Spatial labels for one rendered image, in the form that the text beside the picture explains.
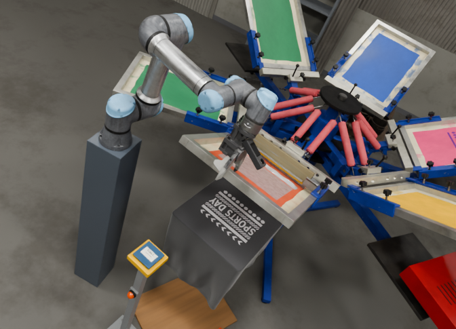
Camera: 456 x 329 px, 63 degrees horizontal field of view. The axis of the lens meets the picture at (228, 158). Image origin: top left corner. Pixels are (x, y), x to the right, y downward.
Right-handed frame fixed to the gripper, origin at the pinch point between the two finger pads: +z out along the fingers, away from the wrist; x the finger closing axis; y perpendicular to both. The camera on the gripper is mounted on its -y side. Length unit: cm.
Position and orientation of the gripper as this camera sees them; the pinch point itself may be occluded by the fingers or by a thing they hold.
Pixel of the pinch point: (226, 177)
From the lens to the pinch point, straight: 140.2
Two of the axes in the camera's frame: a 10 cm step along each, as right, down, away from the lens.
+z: -4.6, 7.9, 4.0
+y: -7.6, -5.8, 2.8
